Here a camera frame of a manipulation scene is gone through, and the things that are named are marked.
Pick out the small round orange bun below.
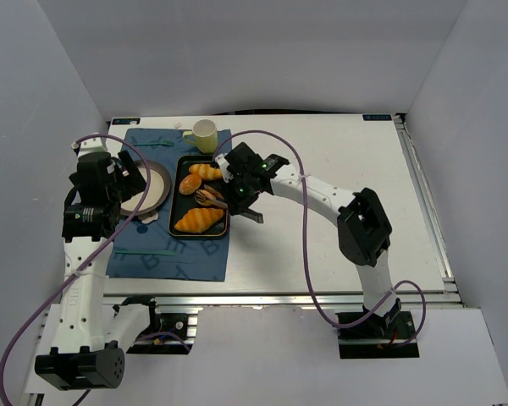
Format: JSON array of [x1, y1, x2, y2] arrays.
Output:
[[194, 189, 215, 206]]

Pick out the teal plastic knife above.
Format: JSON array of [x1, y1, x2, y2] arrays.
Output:
[[113, 250, 176, 256]]

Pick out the brown rimmed ceramic plate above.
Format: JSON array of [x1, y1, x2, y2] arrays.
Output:
[[120, 160, 172, 217]]

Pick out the black rectangular tray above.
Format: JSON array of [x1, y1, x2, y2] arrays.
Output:
[[168, 154, 229, 239]]

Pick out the teal plastic fork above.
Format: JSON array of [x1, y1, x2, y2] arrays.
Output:
[[132, 140, 174, 147]]

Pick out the blue label sticker right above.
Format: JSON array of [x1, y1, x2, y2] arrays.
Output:
[[362, 114, 393, 122]]

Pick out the blue cloth placemat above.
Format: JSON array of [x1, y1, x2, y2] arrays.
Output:
[[107, 129, 229, 282]]

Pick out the large striped croissant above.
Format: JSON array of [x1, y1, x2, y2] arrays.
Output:
[[174, 207, 224, 234]]

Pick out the blue label sticker left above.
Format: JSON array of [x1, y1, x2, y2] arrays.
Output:
[[111, 118, 141, 126]]

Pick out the glazed round bun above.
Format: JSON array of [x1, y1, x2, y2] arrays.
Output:
[[179, 173, 202, 195]]

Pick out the pale yellow mug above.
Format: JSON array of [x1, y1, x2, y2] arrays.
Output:
[[182, 119, 218, 154]]

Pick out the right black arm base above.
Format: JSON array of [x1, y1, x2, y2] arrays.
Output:
[[338, 311, 420, 359]]

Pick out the metal tongs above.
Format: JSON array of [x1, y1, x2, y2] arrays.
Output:
[[194, 184, 228, 210]]

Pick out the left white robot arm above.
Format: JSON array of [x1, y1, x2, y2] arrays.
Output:
[[35, 134, 152, 391]]

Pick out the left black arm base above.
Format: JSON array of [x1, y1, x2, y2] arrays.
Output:
[[113, 295, 193, 355]]

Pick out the blue label sticker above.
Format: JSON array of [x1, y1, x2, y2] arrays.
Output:
[[362, 114, 393, 122], [111, 118, 141, 126]]

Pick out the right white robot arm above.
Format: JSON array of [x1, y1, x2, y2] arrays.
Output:
[[213, 142, 400, 329]]

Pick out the striped long bread roll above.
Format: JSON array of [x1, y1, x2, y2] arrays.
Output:
[[189, 163, 223, 181]]

